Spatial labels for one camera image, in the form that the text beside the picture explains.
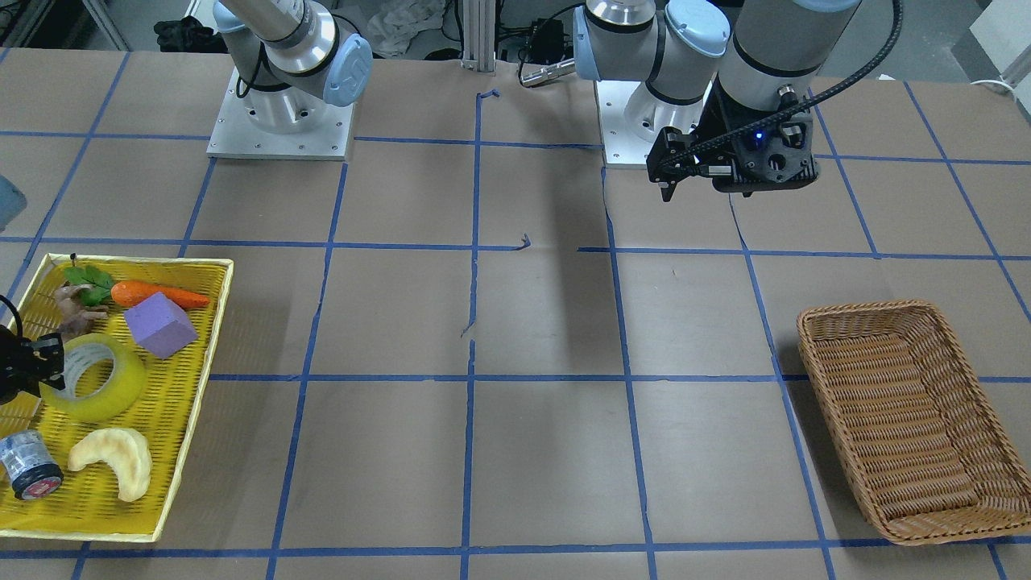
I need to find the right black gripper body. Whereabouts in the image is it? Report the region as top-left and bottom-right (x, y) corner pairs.
(1, 295), (25, 405)

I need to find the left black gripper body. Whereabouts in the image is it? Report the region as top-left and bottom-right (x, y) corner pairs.
(698, 81), (821, 196)

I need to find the yellow clear tape roll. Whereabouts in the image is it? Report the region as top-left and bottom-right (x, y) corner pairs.
(40, 333), (147, 423)

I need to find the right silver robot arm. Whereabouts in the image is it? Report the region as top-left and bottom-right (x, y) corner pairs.
(2, 1), (373, 404)

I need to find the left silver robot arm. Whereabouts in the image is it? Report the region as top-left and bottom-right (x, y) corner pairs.
(572, 1), (859, 201)

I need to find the brown toy root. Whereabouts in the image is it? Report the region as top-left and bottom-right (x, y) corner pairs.
(52, 284), (108, 342)

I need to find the green toy leaf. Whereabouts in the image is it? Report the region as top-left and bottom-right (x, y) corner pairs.
(63, 265), (115, 308)

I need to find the orange toy carrot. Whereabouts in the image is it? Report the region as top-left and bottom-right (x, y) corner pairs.
(110, 280), (211, 311)

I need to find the black white can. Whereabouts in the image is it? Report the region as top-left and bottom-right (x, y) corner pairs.
(1, 429), (64, 502)

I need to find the purple foam cube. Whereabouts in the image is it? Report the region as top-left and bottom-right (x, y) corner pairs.
(124, 292), (199, 359)

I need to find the yellow toy banana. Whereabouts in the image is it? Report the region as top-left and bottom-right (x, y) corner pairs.
(68, 427), (152, 503)

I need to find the yellow plastic basket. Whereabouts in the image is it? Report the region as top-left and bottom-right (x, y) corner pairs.
(1, 253), (234, 543)

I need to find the black cloth bundle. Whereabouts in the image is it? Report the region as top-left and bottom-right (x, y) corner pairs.
(152, 15), (229, 54)

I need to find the brown wicker basket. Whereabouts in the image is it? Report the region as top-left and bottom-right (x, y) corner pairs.
(796, 300), (1030, 546)

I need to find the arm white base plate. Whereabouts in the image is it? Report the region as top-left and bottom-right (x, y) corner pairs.
(595, 81), (711, 169)
(206, 69), (356, 162)

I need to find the aluminium frame post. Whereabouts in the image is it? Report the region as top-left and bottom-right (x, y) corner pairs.
(457, 0), (498, 76)

